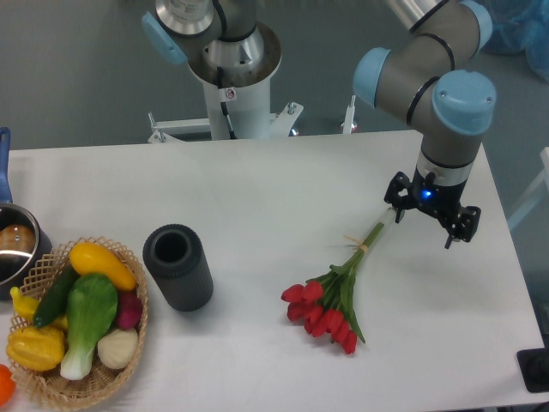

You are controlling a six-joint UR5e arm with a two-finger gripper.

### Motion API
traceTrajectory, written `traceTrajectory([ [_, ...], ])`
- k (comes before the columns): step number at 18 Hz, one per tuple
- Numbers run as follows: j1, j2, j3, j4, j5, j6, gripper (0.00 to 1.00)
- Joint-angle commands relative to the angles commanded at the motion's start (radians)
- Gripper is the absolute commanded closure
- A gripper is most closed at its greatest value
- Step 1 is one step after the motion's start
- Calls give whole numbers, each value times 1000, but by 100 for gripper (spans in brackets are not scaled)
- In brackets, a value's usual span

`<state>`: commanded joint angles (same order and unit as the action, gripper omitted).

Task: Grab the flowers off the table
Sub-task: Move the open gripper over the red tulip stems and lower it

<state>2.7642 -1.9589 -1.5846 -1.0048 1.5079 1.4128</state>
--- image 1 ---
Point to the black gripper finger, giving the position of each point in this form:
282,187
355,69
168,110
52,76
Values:
399,195
462,225

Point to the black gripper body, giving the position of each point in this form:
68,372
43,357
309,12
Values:
438,192

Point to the red tulip bouquet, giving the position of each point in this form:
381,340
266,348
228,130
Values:
325,303

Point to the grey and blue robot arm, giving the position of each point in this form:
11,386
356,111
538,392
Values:
424,85

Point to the black device at edge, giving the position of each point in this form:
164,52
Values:
533,364

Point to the blue plastic bag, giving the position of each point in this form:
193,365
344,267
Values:
520,27

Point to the dark grey ribbed vase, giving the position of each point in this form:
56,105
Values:
174,256

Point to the red radish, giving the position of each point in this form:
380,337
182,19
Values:
129,312

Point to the yellow squash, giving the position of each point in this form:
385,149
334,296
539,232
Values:
89,258

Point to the white garlic bulb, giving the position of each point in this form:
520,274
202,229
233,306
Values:
116,349

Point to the green bok choy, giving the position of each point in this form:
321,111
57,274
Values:
91,308

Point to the dark green cucumber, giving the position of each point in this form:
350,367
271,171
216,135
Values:
54,302

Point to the small yellow gourd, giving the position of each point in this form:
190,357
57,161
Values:
25,307

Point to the yellow bell pepper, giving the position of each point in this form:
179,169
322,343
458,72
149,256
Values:
36,349

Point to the woven wicker basket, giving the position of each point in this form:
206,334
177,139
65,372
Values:
50,390

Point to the orange bell pepper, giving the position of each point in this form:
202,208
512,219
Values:
7,385

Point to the white frame at right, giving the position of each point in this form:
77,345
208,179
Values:
531,196

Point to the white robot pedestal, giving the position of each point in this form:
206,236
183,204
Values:
236,83

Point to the blue handled saucepan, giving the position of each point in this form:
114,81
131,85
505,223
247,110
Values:
23,241

